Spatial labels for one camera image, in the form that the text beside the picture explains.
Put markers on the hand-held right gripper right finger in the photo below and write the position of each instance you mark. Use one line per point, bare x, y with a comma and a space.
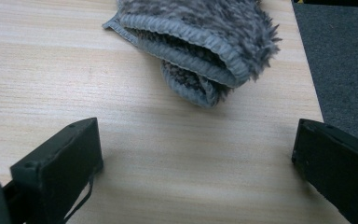
338, 168

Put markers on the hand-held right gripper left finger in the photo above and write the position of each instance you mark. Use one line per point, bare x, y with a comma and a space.
59, 165

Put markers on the grey fluffy cloth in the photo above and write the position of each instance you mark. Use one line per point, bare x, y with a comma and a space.
214, 31

